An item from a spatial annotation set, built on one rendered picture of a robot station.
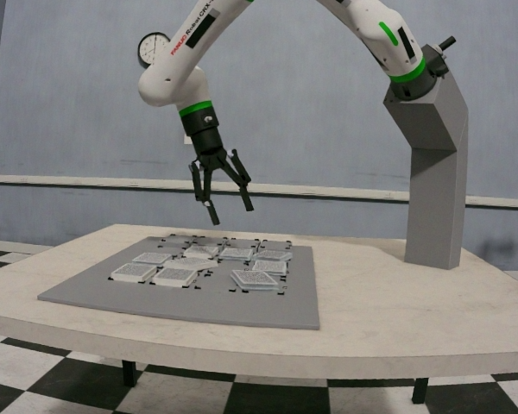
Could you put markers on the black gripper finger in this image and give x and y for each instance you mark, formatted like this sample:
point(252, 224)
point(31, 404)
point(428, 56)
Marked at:
point(204, 197)
point(241, 180)

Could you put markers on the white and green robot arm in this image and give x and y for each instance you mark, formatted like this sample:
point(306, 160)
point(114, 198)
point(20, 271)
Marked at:
point(412, 70)

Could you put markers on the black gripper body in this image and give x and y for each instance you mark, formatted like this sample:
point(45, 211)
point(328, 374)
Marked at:
point(208, 144)

